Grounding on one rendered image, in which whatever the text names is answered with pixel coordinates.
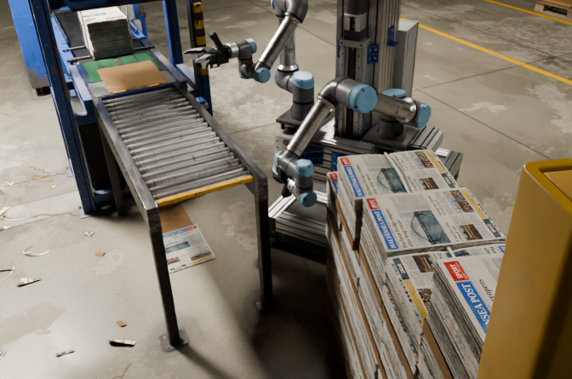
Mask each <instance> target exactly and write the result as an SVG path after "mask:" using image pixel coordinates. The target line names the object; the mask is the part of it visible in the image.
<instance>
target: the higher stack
mask: <svg viewBox="0 0 572 379"><path fill-rule="evenodd" d="M502 258H503V253H499V254H487V255H476V256H459V257H451V258H445V259H439V260H436V261H435V262H434V264H435V265H434V266H433V267H434V270H433V275H432V279H433V281H432V294H431V298H430V300H429V301H430V305H429V308H428V315H427V316H426V323H427V325H428V327H429V329H430V331H431V333H432V336H433V338H434V340H435V342H436V343H437V345H438V349H439V351H440V353H441V354H442V356H443V360H444V362H445V364H446V365H447V367H448V370H449V373H450V375H451V376H452V378H453V379H476V378H477V374H478V367H479V363H480V359H481V355H482V351H483V344H484V340H485V336H486V332H487V328H488V324H489V316H490V313H491V308H492V305H493V300H494V297H495V289H496V285H497V281H498V278H499V273H500V269H501V263H502ZM422 340H423V341H422V342H421V344H422V346H421V347H420V349H421V351H419V364H418V365H417V367H418V369H419V371H420V374H419V376H418V379H444V377H443V373H442V371H441V370H440V368H439V366H438V362H437V361H436V359H435V357H434V355H433V353H432V350H431V348H430V346H429V344H428V342H427V339H426V337H425V335H423V337H422Z"/></svg>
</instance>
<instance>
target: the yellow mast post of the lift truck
mask: <svg viewBox="0 0 572 379"><path fill-rule="evenodd" d="M565 170H572V158H563V159H553V160H544V161H534V162H528V163H526V164H525V165H524V166H523V168H522V173H521V176H520V181H519V184H518V191H517V196H516V200H515V204H514V208H513V212H512V218H511V223H510V226H509V231H508V235H507V239H506V246H505V250H504V254H503V258H502V263H501V266H500V273H499V278H498V281H497V285H496V289H495V297H494V300H493V305H492V308H491V313H490V316H489V324H488V328H487V332H486V336H485V340H484V344H483V351H482V355H481V359H480V363H479V367H478V374H477V378H476V379H572V202H571V201H570V200H569V199H568V198H567V197H566V196H565V195H564V194H563V193H562V192H561V191H560V190H559V189H558V188H557V187H555V186H554V185H553V184H552V183H551V182H550V181H549V180H548V179H547V178H546V177H545V176H544V175H543V173H546V172H555V171H565Z"/></svg>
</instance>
